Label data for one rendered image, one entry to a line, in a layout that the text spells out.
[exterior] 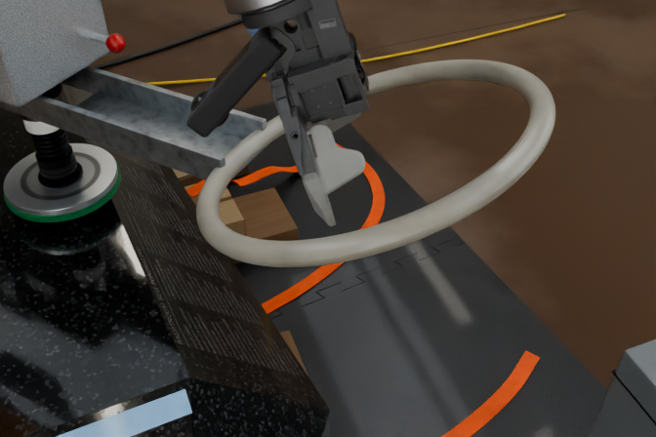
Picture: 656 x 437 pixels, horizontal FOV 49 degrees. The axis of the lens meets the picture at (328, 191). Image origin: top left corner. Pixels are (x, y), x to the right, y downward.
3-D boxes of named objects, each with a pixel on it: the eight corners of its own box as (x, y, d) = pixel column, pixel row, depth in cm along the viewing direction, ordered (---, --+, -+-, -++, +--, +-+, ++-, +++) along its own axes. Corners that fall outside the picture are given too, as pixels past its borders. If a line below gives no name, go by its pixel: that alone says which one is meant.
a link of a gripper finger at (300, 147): (311, 169, 63) (287, 76, 64) (295, 174, 63) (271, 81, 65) (323, 176, 68) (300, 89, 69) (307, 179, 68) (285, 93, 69)
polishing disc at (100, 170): (-15, 212, 133) (-17, 207, 132) (31, 144, 150) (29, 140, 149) (97, 218, 132) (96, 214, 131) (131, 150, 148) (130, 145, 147)
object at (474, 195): (131, 260, 95) (120, 243, 93) (316, 90, 128) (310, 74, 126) (474, 289, 66) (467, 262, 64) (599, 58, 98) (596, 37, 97)
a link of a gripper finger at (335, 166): (376, 209, 63) (348, 110, 64) (312, 227, 64) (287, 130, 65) (381, 212, 66) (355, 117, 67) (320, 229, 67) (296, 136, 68)
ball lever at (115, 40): (84, 47, 122) (80, 29, 120) (97, 39, 125) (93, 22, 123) (118, 58, 120) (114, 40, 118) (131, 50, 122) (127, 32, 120)
